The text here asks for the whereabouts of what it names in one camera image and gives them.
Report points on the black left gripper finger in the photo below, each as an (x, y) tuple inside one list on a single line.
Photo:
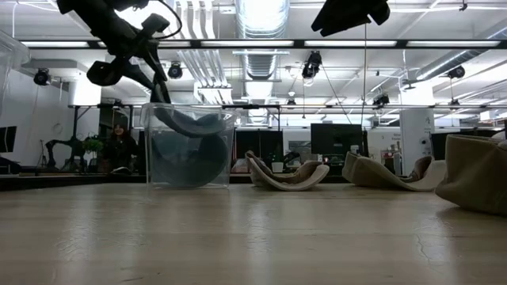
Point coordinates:
[(158, 75), (138, 75)]

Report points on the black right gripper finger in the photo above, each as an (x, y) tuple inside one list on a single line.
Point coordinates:
[(328, 20)]

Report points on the dark green baseball cap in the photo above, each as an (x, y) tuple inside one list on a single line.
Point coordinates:
[(190, 126), (190, 162)]

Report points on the tan baseball cap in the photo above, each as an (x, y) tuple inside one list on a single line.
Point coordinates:
[(277, 182), (475, 174), (376, 174)]

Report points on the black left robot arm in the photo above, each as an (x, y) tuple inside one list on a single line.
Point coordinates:
[(91, 16)]

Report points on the black background robot arm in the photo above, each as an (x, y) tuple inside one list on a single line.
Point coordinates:
[(73, 144)]

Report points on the black ceiling spotlight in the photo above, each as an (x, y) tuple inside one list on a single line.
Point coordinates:
[(41, 77), (381, 99), (313, 65), (175, 71), (456, 72)]

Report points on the black overhead crossbar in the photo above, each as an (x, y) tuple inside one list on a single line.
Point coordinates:
[(299, 43)]

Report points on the clear plastic bin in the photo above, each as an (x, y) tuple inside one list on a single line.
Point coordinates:
[(12, 55), (166, 118)]

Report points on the person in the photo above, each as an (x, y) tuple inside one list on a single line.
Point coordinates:
[(119, 152)]

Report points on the green potted plant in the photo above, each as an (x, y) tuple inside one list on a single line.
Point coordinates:
[(93, 145)]

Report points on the large black monitor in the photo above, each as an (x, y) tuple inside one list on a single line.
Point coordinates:
[(336, 138)]

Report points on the white plant pot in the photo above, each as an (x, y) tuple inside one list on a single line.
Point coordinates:
[(277, 167)]

